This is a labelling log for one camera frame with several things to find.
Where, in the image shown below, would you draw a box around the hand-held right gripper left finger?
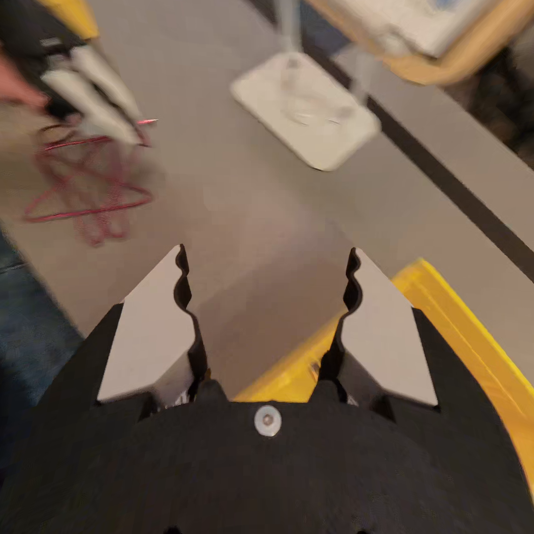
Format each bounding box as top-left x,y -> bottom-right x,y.
97,245 -> 207,403

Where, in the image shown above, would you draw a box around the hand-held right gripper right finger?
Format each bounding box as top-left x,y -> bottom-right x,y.
322,247 -> 439,407

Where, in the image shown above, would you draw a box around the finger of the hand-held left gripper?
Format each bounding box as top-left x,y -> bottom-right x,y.
70,44 -> 144,119
40,67 -> 142,148

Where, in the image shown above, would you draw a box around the yellow plastic bin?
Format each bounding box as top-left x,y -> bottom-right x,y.
234,259 -> 534,495
38,0 -> 99,39

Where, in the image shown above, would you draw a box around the red braided usb cable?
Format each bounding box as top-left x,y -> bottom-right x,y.
24,117 -> 159,245

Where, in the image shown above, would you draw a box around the person's left hand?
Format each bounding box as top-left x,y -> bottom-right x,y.
0,55 -> 48,111

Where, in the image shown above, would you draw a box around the person's legs in jeans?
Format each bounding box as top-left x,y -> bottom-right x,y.
0,234 -> 86,469

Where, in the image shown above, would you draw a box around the printed instruction sheet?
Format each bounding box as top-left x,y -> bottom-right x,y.
334,0 -> 503,57

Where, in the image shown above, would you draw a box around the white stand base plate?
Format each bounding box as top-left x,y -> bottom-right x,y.
231,52 -> 382,172

